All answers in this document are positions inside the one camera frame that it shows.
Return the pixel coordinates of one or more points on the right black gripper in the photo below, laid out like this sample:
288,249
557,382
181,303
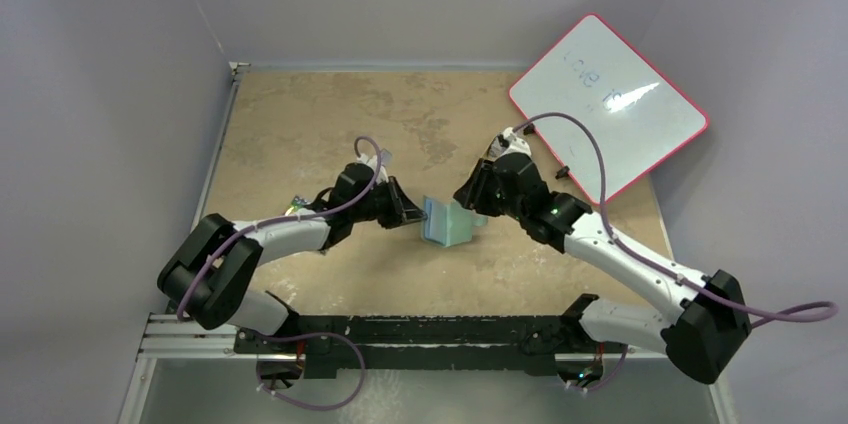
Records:
482,187

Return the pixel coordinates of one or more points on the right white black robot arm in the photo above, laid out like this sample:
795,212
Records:
694,319

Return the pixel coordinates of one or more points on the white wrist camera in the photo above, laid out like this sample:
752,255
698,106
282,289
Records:
507,142
376,162

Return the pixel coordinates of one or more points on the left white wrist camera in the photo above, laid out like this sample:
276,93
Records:
376,162

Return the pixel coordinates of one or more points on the pink framed whiteboard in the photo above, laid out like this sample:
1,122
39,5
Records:
603,110

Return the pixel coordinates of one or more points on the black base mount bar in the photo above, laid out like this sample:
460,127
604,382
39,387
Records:
537,345

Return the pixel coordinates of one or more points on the green card holder wallet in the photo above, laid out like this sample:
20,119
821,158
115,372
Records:
449,224

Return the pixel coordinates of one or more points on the aluminium rail frame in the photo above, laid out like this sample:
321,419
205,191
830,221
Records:
288,133

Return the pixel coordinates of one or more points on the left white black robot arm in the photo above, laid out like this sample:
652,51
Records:
209,275

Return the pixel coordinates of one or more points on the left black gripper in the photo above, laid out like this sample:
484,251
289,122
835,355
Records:
409,213

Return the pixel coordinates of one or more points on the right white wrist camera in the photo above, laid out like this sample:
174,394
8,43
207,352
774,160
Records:
507,142

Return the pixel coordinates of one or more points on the colourful marker pack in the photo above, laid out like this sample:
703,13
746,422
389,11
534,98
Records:
296,203

